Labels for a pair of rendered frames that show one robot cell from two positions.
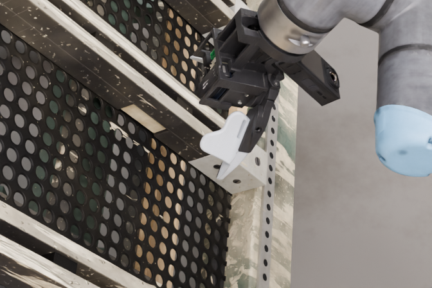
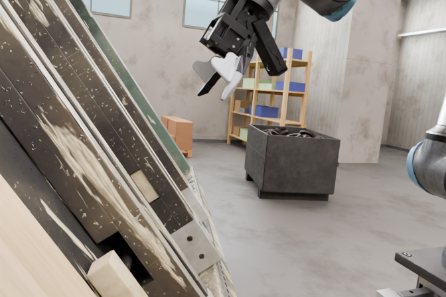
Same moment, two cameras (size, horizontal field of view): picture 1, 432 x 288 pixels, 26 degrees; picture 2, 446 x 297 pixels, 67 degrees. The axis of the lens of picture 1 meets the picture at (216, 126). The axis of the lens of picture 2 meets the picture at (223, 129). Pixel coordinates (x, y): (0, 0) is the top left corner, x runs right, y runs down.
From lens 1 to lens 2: 0.97 m
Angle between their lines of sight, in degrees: 52
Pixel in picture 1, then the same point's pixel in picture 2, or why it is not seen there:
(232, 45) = (227, 9)
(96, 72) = (120, 134)
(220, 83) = (224, 18)
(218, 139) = (222, 62)
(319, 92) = (276, 58)
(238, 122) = (233, 58)
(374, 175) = not seen: outside the picture
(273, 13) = not seen: outside the picture
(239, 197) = (202, 274)
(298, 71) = (265, 31)
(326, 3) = not seen: outside the picture
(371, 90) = not seen: outside the picture
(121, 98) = (132, 161)
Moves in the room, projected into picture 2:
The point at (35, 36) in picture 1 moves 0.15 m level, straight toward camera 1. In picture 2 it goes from (86, 97) to (100, 103)
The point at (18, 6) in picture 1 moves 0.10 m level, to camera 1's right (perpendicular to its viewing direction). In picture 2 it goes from (81, 67) to (130, 72)
